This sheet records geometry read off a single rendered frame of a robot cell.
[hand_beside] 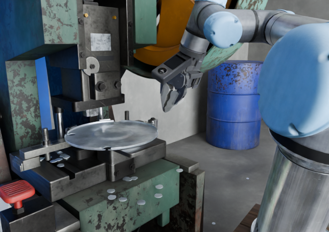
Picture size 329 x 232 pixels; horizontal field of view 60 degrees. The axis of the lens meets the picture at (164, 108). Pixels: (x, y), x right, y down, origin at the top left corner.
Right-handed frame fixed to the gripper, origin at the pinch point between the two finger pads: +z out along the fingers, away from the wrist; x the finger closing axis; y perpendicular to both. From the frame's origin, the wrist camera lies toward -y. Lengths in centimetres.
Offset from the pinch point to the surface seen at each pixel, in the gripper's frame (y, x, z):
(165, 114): 155, 99, 106
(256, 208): 48, -33, 42
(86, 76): -14.8, 20.4, -1.4
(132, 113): 110, 105, 98
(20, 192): -42.9, -2.9, 10.3
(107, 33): -6.5, 25.5, -13.0
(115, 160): -13.0, 1.1, 17.0
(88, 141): -18.7, 8.2, 13.2
